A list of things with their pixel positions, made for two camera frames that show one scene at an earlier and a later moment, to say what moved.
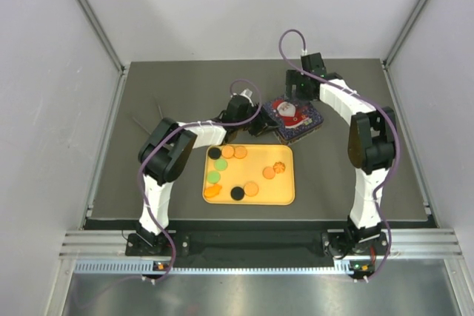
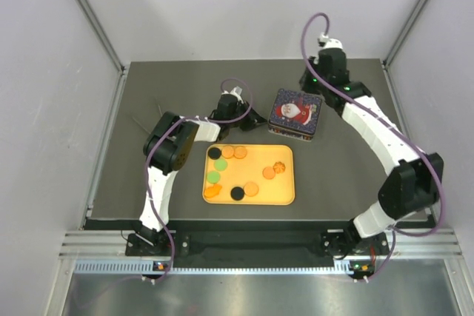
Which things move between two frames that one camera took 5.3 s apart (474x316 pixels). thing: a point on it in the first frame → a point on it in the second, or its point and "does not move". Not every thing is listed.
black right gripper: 293,78 → 305,83
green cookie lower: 213,177 does not move
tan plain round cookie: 269,172 does not move
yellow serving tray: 249,174 does not move
